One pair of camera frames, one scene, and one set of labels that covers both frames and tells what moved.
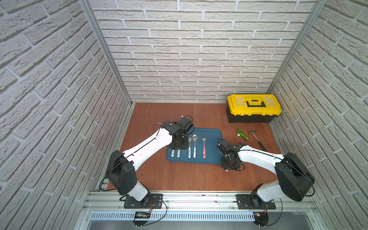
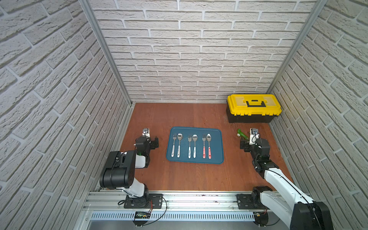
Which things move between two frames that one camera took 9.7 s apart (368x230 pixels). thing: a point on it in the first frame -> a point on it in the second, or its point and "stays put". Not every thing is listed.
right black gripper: x=235 y=166 -> x=247 y=143
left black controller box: x=141 y=215 stays put
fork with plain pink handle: x=203 y=148 stays put
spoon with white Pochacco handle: x=194 y=137 stays put
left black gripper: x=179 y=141 -> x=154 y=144
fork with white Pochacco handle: x=189 y=139 stays put
